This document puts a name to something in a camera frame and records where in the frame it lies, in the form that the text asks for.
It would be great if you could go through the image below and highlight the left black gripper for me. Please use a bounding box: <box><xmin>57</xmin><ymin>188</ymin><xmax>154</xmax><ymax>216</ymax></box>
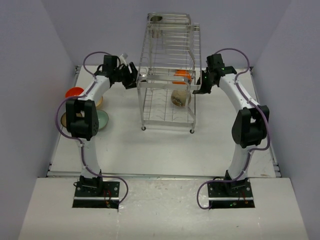
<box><xmin>113</xmin><ymin>62</ymin><xmax>146</xmax><ymax>90</ymax></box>

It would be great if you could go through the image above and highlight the cream beige bowl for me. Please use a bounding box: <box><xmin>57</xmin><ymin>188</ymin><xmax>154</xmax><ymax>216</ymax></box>
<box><xmin>95</xmin><ymin>96</ymin><xmax>104</xmax><ymax>109</ymax></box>

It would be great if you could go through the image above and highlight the green bowl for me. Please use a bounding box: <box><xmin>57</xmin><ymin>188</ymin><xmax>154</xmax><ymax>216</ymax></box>
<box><xmin>97</xmin><ymin>110</ymin><xmax>109</xmax><ymax>131</ymax></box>

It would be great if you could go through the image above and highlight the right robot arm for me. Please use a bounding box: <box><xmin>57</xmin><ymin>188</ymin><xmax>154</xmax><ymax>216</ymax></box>
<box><xmin>193</xmin><ymin>52</ymin><xmax>271</xmax><ymax>197</ymax></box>

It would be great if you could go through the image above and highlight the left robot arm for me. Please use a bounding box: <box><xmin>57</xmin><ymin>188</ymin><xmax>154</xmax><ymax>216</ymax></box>
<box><xmin>65</xmin><ymin>53</ymin><xmax>138</xmax><ymax>197</ymax></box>

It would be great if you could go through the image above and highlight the orange bowl in rack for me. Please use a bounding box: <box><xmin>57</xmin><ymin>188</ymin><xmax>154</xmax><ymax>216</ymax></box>
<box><xmin>172</xmin><ymin>69</ymin><xmax>193</xmax><ymax>85</ymax></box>

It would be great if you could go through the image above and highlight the metal two-tier dish rack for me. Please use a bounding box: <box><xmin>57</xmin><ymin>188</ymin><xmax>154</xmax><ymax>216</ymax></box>
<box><xmin>136</xmin><ymin>12</ymin><xmax>202</xmax><ymax>134</ymax></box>

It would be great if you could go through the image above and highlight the orange bowl on table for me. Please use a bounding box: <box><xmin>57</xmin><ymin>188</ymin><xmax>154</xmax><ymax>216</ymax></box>
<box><xmin>65</xmin><ymin>86</ymin><xmax>84</xmax><ymax>98</ymax></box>

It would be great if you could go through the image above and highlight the metal utensil cup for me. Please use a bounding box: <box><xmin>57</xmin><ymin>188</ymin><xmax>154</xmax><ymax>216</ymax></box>
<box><xmin>149</xmin><ymin>15</ymin><xmax>163</xmax><ymax>39</ymax></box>

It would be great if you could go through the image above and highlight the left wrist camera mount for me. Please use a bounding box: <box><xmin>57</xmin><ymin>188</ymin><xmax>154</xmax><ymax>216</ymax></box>
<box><xmin>119</xmin><ymin>53</ymin><xmax>128</xmax><ymax>69</ymax></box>

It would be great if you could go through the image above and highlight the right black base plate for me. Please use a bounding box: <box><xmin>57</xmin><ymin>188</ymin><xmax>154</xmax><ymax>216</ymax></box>
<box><xmin>207</xmin><ymin>178</ymin><xmax>255</xmax><ymax>209</ymax></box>

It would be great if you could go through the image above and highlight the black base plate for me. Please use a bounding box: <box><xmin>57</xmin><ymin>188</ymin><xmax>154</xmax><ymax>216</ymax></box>
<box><xmin>72</xmin><ymin>181</ymin><xmax>120</xmax><ymax>210</ymax></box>
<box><xmin>207</xmin><ymin>178</ymin><xmax>255</xmax><ymax>209</ymax></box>

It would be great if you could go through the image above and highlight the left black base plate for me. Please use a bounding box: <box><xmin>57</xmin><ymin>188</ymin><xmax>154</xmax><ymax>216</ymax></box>
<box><xmin>72</xmin><ymin>181</ymin><xmax>120</xmax><ymax>210</ymax></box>

